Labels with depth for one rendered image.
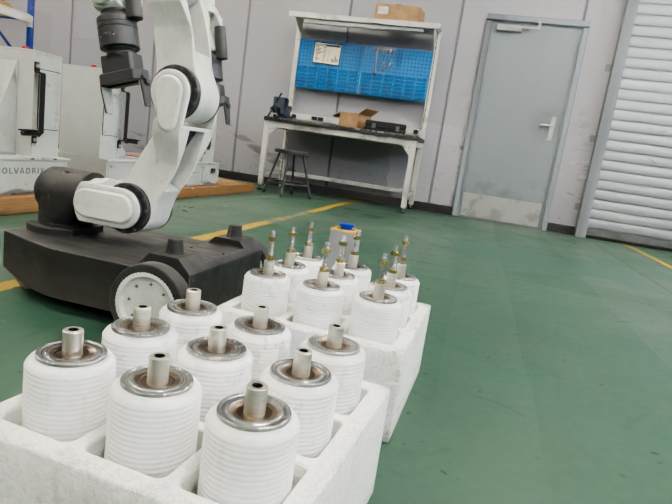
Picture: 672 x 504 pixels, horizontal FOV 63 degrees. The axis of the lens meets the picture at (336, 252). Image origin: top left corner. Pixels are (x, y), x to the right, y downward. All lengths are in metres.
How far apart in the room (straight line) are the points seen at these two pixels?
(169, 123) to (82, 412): 0.97
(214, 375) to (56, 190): 1.16
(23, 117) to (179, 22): 1.86
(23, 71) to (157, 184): 1.84
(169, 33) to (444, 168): 4.85
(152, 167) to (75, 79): 2.26
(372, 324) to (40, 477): 0.61
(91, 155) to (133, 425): 3.19
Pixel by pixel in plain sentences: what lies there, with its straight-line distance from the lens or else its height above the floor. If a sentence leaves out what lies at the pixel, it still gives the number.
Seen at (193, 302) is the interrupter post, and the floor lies 0.26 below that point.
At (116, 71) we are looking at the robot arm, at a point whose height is 0.62.
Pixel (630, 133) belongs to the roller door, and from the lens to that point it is 6.27.
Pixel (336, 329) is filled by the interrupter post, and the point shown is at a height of 0.28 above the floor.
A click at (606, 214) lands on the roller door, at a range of 6.24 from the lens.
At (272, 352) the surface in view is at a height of 0.23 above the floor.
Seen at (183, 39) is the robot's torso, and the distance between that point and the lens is 1.57.
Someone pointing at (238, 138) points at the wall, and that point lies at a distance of 6.79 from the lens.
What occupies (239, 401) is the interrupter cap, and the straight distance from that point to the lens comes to 0.59.
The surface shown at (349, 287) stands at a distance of 1.18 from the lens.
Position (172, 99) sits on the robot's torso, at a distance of 1.51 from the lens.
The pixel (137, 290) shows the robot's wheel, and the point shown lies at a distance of 1.39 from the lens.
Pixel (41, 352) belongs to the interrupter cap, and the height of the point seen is 0.25.
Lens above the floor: 0.52
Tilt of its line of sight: 11 degrees down
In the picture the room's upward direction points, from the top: 8 degrees clockwise
